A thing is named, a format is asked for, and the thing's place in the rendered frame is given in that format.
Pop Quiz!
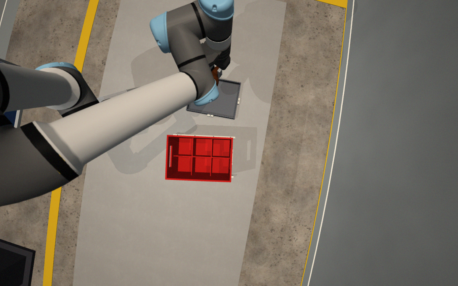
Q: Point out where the red plastic crate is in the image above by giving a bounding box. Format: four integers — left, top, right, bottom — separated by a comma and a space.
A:
165, 135, 233, 182

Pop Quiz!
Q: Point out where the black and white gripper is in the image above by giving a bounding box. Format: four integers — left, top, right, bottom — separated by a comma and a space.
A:
201, 34, 232, 78

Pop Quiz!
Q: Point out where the brown bottle with green label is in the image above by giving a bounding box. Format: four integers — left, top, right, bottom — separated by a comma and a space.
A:
212, 66, 219, 86

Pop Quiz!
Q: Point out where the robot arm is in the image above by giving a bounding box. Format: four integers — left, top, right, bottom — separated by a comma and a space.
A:
0, 0, 234, 207

